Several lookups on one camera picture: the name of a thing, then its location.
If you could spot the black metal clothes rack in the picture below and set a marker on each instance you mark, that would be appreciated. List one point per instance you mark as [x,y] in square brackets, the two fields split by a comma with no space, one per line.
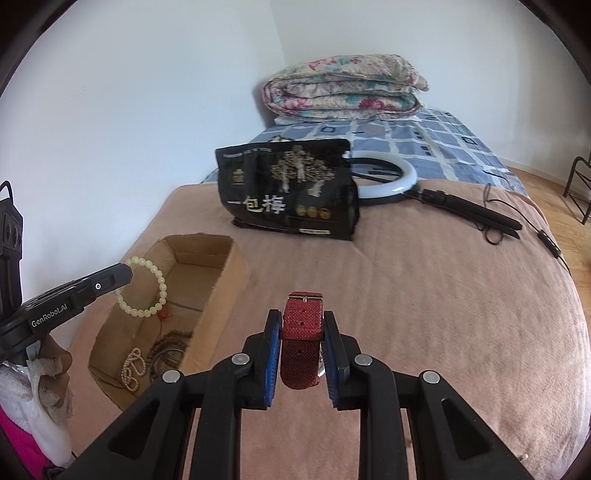
[587,198]

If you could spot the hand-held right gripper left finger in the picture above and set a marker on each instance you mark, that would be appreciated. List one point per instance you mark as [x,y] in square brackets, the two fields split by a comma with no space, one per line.
[273,360]

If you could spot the black folded tripod stand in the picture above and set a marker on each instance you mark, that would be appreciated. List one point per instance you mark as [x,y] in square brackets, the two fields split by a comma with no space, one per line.
[466,207]

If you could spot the pink blanket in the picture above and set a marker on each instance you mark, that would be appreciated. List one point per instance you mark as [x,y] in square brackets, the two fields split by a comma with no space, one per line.
[438,323]

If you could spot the cardboard box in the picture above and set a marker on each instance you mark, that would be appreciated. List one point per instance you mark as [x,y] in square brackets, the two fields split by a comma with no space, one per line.
[221,286]

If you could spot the folded floral quilt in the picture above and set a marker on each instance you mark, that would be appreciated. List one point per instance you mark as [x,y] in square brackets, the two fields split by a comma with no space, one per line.
[341,87]

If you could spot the black snack bag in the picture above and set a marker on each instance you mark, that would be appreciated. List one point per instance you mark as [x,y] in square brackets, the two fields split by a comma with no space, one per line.
[277,194]

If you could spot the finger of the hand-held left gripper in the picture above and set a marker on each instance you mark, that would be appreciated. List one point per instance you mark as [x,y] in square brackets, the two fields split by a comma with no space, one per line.
[111,276]

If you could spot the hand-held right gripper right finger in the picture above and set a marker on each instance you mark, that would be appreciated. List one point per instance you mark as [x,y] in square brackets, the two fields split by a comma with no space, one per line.
[330,364]

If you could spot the blue checked bed sheet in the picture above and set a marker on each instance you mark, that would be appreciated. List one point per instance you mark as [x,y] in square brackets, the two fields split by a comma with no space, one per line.
[438,143]

